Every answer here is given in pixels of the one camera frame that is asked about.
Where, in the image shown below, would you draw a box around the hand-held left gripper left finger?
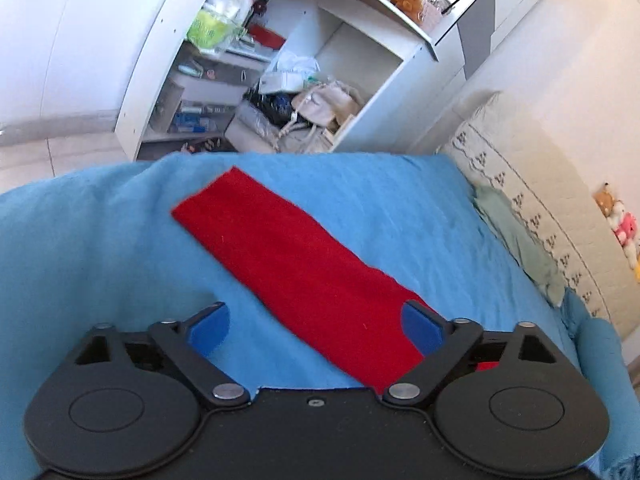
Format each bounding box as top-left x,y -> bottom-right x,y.
75,302 -> 251,411

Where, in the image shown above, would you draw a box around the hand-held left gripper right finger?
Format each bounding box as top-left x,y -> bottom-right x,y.
384,300 -> 558,408

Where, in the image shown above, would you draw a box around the red cloth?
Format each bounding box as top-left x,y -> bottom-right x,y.
171,166 -> 501,395

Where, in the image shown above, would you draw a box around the grey-green cloth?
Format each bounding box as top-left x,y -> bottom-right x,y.
472,186 -> 566,306

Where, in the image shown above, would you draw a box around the blue blanket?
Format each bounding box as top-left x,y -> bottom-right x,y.
0,151 -> 640,480

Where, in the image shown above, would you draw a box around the cream patterned bedspread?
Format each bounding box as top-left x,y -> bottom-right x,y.
437,91 -> 640,341

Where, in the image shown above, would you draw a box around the clear plastic bag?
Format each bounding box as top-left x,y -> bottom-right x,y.
227,102 -> 282,153

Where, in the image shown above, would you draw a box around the blue boxes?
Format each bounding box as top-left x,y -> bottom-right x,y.
170,110 -> 212,134

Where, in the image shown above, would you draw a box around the brown plush toy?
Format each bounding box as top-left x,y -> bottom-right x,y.
594,182 -> 617,217

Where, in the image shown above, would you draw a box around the pink and white plush toy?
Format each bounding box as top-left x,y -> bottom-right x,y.
607,201 -> 640,247

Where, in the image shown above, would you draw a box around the beige handbag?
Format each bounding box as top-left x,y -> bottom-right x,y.
291,81 -> 365,131

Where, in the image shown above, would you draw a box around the white and blue bag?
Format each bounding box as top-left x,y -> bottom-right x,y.
272,50 -> 321,80

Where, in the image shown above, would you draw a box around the white shelf unit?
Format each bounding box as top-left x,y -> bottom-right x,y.
114,0 -> 441,161

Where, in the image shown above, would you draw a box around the red box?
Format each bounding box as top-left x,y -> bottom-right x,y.
247,24 -> 287,51

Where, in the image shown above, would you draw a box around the green plastic bag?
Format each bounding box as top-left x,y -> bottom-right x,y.
186,7 -> 242,54

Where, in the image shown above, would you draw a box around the pink container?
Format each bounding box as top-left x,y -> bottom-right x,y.
420,0 -> 447,31

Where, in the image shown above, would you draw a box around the brown teddy bear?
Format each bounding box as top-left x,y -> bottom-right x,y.
391,0 -> 425,26

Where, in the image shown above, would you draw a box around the white wardrobe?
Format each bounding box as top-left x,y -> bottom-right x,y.
430,0 -> 561,81

